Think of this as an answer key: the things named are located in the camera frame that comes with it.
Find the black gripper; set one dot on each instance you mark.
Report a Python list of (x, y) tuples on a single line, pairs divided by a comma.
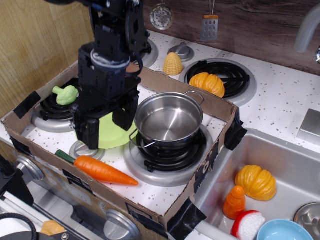
[(106, 88)]

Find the orange toy carrot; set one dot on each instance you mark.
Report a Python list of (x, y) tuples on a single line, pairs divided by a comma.
[(98, 170)]

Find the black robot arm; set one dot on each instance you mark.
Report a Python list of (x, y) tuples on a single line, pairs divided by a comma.
[(118, 25)]

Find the light green plastic plate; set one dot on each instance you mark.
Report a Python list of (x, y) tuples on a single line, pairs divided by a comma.
[(111, 135)]

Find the small orange carrot piece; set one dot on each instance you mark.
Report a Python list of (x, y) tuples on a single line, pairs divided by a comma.
[(235, 203)]

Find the silver front stove knob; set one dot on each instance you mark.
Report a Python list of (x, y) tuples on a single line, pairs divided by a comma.
[(80, 149)]

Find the silver stove knob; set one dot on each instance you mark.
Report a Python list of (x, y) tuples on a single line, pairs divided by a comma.
[(80, 149), (184, 52)]

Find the green toy broccoli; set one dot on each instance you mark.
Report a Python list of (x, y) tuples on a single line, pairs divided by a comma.
[(65, 96)]

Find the front left black burner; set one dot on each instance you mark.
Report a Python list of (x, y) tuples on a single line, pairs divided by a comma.
[(53, 118)]

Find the stainless steel pot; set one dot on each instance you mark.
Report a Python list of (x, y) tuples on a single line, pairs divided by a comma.
[(169, 120)]

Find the front right black burner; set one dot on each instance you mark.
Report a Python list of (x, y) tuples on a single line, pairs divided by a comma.
[(168, 168)]

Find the silver oven knob left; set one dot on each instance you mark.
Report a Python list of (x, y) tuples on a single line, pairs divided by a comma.
[(30, 171)]

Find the silver oven knob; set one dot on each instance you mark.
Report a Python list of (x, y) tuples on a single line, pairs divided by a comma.
[(30, 171), (120, 227)]

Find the yellow toy corn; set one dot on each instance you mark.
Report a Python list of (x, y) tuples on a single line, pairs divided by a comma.
[(172, 64)]

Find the brown cardboard fence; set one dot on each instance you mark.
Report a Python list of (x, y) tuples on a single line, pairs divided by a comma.
[(176, 217)]

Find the silver oven knob right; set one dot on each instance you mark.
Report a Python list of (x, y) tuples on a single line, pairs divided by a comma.
[(120, 227)]

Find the silver back stove knob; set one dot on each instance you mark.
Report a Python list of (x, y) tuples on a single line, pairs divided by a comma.
[(184, 52)]

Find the orange toy pumpkin on stove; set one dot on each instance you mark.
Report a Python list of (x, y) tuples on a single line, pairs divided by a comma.
[(208, 82)]

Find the orange toy piece bottom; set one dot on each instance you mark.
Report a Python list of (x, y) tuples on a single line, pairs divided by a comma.
[(51, 228)]

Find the hanging metal strainer ladle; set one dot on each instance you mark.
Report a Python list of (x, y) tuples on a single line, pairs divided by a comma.
[(161, 16)]

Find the back right black burner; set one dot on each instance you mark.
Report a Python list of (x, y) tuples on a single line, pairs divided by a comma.
[(239, 82)]

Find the hanging metal spatula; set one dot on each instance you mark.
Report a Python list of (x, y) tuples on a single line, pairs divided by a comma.
[(209, 25)]

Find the orange toy pumpkin in sink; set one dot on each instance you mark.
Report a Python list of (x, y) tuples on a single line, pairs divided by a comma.
[(258, 184)]

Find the red white toy mushroom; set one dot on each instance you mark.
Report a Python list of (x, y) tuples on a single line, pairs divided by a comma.
[(247, 225)]

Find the silver sink basin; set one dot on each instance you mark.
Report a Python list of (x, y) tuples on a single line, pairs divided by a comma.
[(297, 174)]

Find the light blue bowl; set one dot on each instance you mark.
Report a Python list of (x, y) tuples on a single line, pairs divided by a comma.
[(282, 229)]

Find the grey faucet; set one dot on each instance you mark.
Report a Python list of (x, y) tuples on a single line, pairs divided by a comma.
[(307, 30)]

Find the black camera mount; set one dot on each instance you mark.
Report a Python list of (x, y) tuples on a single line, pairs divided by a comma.
[(11, 181)]

